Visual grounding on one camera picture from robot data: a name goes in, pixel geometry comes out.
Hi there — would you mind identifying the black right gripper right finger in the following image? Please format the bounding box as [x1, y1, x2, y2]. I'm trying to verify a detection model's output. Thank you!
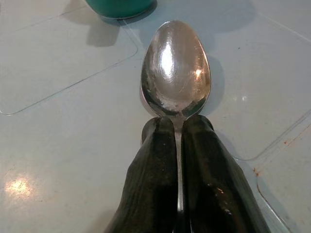
[180, 115, 272, 233]

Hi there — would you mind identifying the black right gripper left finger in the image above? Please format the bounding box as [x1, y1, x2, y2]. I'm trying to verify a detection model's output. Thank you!
[103, 116, 181, 233]

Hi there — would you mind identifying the silver metal spoon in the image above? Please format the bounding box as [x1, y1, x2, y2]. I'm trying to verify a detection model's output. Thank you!
[139, 20, 213, 214]

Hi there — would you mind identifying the teal green cup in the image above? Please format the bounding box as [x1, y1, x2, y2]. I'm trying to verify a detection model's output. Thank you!
[86, 0, 157, 20]

